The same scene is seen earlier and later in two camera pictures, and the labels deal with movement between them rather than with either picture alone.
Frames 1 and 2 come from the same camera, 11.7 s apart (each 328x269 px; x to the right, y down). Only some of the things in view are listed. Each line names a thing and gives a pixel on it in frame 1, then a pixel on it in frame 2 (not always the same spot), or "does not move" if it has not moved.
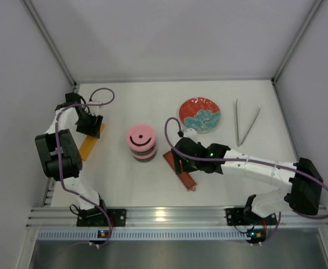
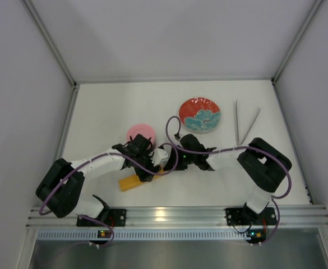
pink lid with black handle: x=141 y=137 does not move
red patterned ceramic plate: x=200 y=114 does not move
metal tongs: x=238 y=142 does not move
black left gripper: x=89 y=126 -> x=146 y=168
